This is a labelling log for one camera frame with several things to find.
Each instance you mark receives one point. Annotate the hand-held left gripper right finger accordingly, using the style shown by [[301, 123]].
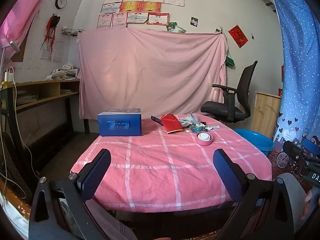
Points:
[[227, 175]]

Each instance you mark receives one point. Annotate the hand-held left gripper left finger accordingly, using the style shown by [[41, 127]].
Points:
[[96, 175]]

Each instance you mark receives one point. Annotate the pink round container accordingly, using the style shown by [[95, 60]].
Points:
[[204, 138]]

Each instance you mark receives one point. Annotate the blue plastic bucket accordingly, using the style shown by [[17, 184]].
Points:
[[260, 142]]

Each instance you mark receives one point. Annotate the white printed wrapper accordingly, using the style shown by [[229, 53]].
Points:
[[197, 129]]

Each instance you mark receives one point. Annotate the paper leaflets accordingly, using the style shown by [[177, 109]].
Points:
[[187, 118]]

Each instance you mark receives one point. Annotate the red packet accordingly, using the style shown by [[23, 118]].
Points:
[[171, 122]]

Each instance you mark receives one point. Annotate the person's right hand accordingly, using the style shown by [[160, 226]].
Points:
[[311, 201]]

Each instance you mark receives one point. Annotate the blue cardboard box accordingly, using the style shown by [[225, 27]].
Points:
[[120, 125]]

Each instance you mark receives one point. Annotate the pink checked tablecloth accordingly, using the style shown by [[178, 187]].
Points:
[[155, 160]]

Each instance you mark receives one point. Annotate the wooden cabinet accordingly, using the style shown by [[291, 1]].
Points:
[[265, 115]]

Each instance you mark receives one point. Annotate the black office chair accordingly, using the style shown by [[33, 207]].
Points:
[[235, 105]]

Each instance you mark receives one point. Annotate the wooden shelf desk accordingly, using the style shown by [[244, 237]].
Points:
[[52, 88]]

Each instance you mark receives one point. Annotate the blue printed curtain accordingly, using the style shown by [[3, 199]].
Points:
[[297, 67]]

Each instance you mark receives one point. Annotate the books in desk shelf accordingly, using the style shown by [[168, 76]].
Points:
[[26, 99]]

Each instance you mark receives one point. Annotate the stack of books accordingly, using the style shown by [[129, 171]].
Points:
[[65, 73]]

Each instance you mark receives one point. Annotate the green hanging pouch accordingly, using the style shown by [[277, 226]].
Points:
[[230, 61]]

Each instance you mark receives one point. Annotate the pink hanging sheet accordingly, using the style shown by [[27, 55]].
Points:
[[150, 72]]

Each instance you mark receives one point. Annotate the white charger plugs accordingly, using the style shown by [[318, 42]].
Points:
[[8, 75]]

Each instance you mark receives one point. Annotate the white desk lamp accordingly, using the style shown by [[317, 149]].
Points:
[[14, 47]]

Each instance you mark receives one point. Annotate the red hanging ornament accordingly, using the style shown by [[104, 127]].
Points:
[[51, 27]]

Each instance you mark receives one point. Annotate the pink curtain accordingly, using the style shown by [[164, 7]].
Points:
[[22, 12]]

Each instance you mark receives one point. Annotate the white wall calendar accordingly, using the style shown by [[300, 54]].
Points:
[[58, 52]]

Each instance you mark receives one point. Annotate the red square wall poster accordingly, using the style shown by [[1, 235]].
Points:
[[238, 36]]

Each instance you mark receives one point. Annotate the green wall pictures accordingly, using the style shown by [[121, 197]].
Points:
[[176, 27]]

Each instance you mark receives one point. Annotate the small wall photo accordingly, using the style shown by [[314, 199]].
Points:
[[194, 21]]

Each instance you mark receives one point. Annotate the group of wall certificates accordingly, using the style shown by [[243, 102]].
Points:
[[140, 8]]

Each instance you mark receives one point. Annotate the round wall clock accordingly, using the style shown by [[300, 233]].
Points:
[[61, 2]]

